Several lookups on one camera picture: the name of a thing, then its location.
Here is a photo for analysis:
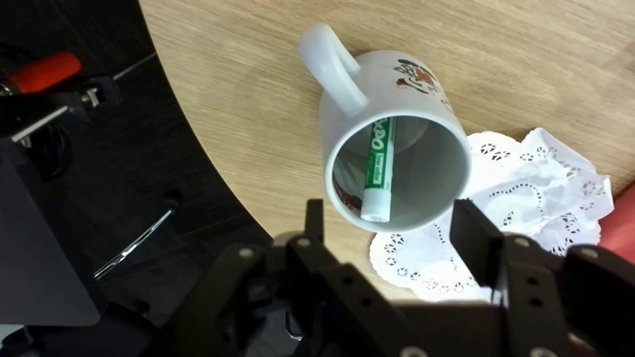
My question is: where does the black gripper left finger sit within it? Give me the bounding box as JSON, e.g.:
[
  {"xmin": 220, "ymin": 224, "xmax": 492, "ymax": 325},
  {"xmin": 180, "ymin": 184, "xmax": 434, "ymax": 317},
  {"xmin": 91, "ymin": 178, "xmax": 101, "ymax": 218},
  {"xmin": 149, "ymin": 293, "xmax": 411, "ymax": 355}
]
[{"xmin": 155, "ymin": 196, "xmax": 424, "ymax": 357}]

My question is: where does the white printed mug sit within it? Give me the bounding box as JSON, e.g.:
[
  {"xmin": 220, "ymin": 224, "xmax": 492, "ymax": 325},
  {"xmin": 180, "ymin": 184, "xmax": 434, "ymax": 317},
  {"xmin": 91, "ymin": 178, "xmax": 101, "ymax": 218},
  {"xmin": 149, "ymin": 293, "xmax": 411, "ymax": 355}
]
[{"xmin": 295, "ymin": 21, "xmax": 474, "ymax": 234}]

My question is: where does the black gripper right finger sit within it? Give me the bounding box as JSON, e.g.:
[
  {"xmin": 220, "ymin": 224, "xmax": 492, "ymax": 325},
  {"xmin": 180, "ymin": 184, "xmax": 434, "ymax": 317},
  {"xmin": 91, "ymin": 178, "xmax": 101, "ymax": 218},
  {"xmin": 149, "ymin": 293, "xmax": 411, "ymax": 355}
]
[{"xmin": 450, "ymin": 196, "xmax": 635, "ymax": 357}]

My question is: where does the white paper doily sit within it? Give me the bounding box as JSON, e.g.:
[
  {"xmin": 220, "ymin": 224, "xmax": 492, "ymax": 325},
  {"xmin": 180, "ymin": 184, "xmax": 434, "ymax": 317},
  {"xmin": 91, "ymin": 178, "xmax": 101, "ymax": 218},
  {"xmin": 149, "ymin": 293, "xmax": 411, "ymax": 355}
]
[{"xmin": 367, "ymin": 125, "xmax": 615, "ymax": 305}]

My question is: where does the orange sweater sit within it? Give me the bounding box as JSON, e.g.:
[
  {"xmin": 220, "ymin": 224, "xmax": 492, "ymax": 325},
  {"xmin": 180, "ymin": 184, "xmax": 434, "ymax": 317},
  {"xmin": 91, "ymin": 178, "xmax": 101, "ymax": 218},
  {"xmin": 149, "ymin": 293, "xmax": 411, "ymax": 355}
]
[{"xmin": 595, "ymin": 188, "xmax": 635, "ymax": 267}]

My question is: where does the black clamp orange handle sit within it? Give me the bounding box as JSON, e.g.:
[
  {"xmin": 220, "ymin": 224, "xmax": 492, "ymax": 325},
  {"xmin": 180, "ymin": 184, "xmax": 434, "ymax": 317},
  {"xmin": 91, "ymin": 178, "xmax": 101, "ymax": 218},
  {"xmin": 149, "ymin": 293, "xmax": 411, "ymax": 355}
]
[{"xmin": 0, "ymin": 49, "xmax": 127, "ymax": 144}]

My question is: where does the black robot cart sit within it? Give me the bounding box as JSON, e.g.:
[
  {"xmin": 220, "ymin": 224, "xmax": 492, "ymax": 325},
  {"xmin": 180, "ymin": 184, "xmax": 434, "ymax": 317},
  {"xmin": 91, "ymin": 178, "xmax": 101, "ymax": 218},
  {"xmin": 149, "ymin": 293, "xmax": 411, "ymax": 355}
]
[{"xmin": 0, "ymin": 136, "xmax": 105, "ymax": 329}]

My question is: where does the green and white marker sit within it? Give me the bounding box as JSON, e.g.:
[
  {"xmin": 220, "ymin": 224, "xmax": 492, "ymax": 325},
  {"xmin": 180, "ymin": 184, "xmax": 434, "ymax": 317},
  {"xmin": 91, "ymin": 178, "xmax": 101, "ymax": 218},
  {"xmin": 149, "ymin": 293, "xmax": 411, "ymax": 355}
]
[{"xmin": 359, "ymin": 117, "xmax": 395, "ymax": 224}]

